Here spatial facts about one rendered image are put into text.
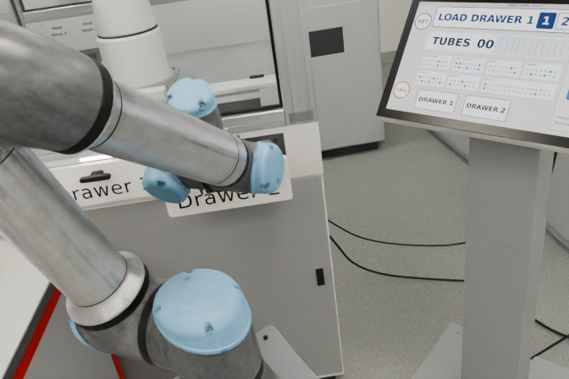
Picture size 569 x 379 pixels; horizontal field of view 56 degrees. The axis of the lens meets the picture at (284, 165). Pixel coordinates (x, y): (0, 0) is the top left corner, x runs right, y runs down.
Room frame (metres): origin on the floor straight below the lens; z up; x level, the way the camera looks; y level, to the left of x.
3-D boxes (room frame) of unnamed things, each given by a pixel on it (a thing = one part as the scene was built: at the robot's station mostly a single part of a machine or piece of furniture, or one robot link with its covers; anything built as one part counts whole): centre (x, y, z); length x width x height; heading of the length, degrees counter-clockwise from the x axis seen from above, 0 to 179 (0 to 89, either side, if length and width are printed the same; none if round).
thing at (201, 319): (0.55, 0.14, 0.95); 0.13 x 0.12 x 0.14; 61
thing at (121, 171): (1.19, 0.45, 0.87); 0.29 x 0.02 x 0.11; 91
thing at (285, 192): (1.08, 0.14, 0.87); 0.29 x 0.02 x 0.11; 91
